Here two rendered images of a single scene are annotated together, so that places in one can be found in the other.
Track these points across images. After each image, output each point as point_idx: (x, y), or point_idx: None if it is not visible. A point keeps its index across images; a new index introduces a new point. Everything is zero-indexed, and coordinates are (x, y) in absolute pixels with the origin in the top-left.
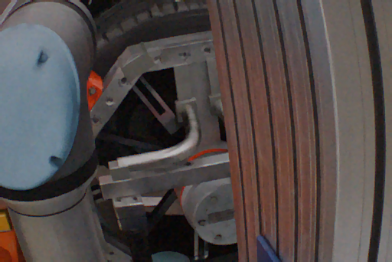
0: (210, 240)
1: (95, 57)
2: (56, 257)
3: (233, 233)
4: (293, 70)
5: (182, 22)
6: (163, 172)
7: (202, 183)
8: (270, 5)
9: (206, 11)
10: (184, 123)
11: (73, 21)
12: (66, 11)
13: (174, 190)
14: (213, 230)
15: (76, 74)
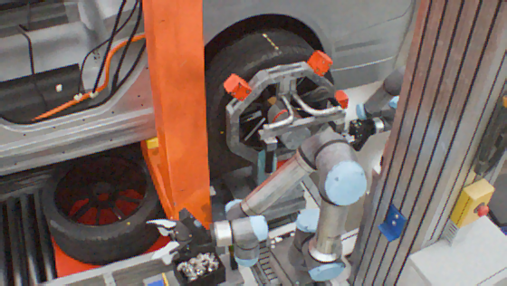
0: (290, 147)
1: (243, 73)
2: (340, 215)
3: (298, 145)
4: (425, 188)
5: (279, 60)
6: (283, 128)
7: None
8: (423, 174)
9: (289, 54)
10: (284, 105)
11: (353, 152)
12: (349, 147)
13: (263, 119)
14: (291, 144)
15: (365, 176)
